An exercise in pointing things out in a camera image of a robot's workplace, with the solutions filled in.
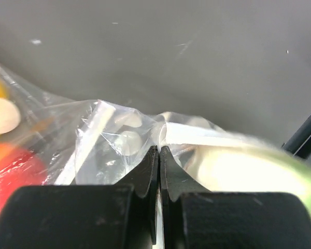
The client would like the polka dot bag with fruit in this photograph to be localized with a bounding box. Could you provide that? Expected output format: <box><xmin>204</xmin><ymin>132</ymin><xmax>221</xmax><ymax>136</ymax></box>
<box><xmin>0</xmin><ymin>65</ymin><xmax>98</xmax><ymax>212</ymax></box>

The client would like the polka dot bag with vegetables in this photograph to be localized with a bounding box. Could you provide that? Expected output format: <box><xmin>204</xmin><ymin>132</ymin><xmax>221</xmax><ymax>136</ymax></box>
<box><xmin>72</xmin><ymin>99</ymin><xmax>275</xmax><ymax>249</ymax></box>

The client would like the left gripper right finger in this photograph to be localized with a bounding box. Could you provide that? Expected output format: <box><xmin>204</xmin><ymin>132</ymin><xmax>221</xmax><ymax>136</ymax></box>
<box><xmin>160</xmin><ymin>147</ymin><xmax>311</xmax><ymax>248</ymax></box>

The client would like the fake green lettuce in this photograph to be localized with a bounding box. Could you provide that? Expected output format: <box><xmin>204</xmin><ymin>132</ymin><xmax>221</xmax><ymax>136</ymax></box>
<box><xmin>185</xmin><ymin>146</ymin><xmax>311</xmax><ymax>201</ymax></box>

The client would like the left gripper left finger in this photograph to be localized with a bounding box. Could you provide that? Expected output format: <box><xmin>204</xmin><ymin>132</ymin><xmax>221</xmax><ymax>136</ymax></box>
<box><xmin>0</xmin><ymin>146</ymin><xmax>159</xmax><ymax>248</ymax></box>

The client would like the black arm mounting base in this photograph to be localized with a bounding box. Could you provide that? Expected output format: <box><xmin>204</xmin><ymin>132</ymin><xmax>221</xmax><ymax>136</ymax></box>
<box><xmin>282</xmin><ymin>115</ymin><xmax>311</xmax><ymax>159</ymax></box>

